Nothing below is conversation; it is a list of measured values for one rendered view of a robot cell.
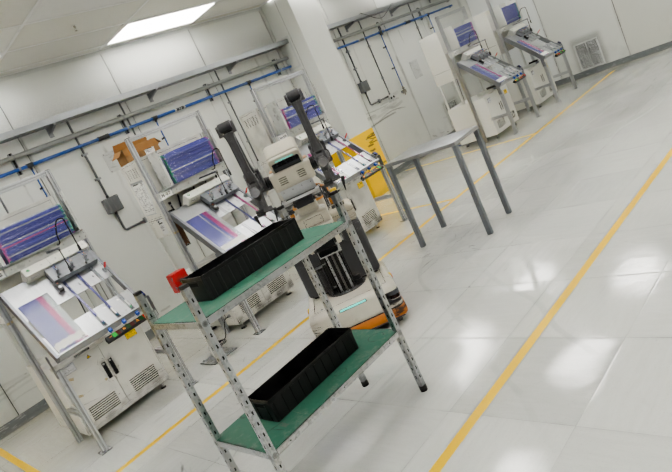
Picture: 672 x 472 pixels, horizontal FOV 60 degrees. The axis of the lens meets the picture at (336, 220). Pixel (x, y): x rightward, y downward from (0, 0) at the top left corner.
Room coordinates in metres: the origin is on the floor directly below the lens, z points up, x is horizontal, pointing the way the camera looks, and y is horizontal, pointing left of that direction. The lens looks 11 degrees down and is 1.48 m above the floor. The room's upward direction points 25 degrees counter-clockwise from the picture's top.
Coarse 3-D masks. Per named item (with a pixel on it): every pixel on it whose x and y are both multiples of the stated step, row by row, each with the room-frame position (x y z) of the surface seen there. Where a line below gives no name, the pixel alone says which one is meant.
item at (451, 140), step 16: (432, 144) 4.85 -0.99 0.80; (448, 144) 4.50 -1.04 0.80; (480, 144) 4.78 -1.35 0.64; (400, 160) 4.83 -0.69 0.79; (416, 160) 5.22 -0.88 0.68; (464, 160) 4.49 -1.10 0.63; (464, 176) 4.49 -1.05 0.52; (496, 176) 4.77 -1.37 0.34; (400, 192) 4.92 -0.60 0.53; (432, 192) 5.24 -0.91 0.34; (480, 208) 4.47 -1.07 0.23; (416, 224) 4.94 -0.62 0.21
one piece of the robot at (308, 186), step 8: (304, 184) 3.63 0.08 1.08; (312, 184) 3.63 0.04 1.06; (280, 192) 3.64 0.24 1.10; (288, 192) 3.63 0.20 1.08; (296, 192) 3.63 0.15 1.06; (304, 192) 3.61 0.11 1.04; (312, 192) 3.54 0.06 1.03; (320, 192) 3.56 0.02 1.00; (288, 200) 3.58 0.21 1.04; (304, 200) 3.64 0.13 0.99; (312, 200) 3.64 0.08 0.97; (288, 208) 3.66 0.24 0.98
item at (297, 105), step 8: (288, 104) 3.43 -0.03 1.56; (296, 104) 3.42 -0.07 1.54; (296, 112) 3.44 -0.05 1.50; (304, 112) 3.42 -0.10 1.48; (304, 120) 3.42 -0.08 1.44; (304, 128) 3.42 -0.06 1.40; (312, 128) 3.43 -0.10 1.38; (312, 136) 3.42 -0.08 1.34; (312, 144) 3.42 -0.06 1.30; (320, 144) 3.42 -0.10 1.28; (320, 152) 3.43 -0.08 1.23
